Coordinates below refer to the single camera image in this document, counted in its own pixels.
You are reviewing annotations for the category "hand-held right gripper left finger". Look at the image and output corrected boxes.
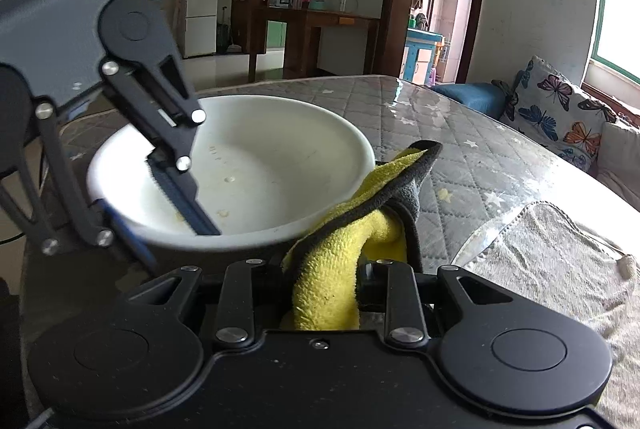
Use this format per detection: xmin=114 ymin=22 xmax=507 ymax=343
xmin=125 ymin=258 xmax=293 ymax=345

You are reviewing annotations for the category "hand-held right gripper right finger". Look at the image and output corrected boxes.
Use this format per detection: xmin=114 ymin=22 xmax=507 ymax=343
xmin=357 ymin=259 xmax=508 ymax=344

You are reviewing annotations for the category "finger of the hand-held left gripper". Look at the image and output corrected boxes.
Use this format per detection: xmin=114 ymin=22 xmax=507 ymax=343
xmin=0 ymin=98 xmax=161 ymax=278
xmin=100 ymin=44 xmax=223 ymax=239

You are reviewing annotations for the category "yellow cloth with black edge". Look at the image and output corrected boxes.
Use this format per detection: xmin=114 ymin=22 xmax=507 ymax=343
xmin=280 ymin=140 xmax=443 ymax=332

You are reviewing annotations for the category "large white bowl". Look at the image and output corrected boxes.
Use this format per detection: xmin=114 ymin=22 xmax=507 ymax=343
xmin=86 ymin=95 xmax=377 ymax=255

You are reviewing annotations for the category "white fridge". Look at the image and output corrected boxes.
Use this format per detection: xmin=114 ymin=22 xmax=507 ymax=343
xmin=180 ymin=0 xmax=221 ymax=58

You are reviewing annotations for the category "grey towel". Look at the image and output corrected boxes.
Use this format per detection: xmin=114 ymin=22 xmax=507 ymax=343
xmin=462 ymin=201 xmax=640 ymax=420

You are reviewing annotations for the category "grey quilted star tablecloth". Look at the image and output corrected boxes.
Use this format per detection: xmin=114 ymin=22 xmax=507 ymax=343
xmin=20 ymin=75 xmax=640 ymax=429

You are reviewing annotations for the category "blue sofa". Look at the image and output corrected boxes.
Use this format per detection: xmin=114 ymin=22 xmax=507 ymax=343
xmin=430 ymin=81 xmax=640 ymax=190

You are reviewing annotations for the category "large butterfly print cushion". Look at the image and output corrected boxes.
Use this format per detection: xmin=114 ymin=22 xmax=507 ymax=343
xmin=492 ymin=55 xmax=621 ymax=174

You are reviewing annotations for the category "dark wooden desk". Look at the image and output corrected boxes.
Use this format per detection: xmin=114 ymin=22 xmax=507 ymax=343
xmin=248 ymin=6 xmax=381 ymax=82

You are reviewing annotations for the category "blue children's cabinet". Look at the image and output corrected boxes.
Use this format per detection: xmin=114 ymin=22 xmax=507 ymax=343
xmin=402 ymin=29 xmax=446 ymax=84

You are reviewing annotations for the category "beige cushion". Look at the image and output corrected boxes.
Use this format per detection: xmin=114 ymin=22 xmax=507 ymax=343
xmin=595 ymin=121 xmax=640 ymax=204

